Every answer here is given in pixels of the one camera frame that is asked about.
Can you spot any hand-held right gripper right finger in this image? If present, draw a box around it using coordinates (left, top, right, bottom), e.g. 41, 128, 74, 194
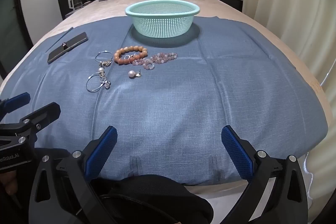
221, 125, 309, 224

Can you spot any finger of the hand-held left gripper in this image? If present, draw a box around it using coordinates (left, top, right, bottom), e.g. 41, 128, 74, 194
13, 102, 61, 143
0, 92, 31, 119

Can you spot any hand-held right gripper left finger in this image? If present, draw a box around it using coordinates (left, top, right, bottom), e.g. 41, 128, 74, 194
28, 126, 118, 224

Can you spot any silver hoop crystal earring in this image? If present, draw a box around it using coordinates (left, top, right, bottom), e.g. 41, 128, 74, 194
86, 68, 112, 93

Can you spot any orange bead bracelet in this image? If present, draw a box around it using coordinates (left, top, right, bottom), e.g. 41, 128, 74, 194
114, 46, 148, 65

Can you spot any pink bead bracelet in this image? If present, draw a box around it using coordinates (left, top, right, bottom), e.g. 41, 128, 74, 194
133, 52, 178, 70

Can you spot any green mesh basket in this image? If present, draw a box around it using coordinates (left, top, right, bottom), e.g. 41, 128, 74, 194
125, 0, 200, 38

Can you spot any person's left hand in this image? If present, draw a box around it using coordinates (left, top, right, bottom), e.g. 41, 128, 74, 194
0, 170, 19, 196

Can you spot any black smartphone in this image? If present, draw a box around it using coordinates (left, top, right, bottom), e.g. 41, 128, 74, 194
47, 32, 88, 64

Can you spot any dark glass door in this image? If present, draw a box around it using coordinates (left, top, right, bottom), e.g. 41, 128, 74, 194
0, 0, 35, 79

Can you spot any thin dark stick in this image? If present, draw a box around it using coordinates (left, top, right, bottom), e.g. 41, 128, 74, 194
45, 27, 74, 53

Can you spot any blue cloth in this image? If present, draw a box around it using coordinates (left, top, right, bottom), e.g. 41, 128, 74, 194
0, 15, 328, 186

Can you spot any clear electric kettle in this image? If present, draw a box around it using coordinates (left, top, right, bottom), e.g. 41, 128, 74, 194
68, 0, 83, 11

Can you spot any beige bedspread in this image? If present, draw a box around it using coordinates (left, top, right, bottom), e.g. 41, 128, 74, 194
0, 0, 334, 198

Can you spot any black nightstand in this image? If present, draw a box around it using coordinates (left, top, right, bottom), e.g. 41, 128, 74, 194
213, 0, 243, 12

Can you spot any cream curtain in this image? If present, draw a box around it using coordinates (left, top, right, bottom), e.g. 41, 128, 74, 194
241, 0, 336, 224

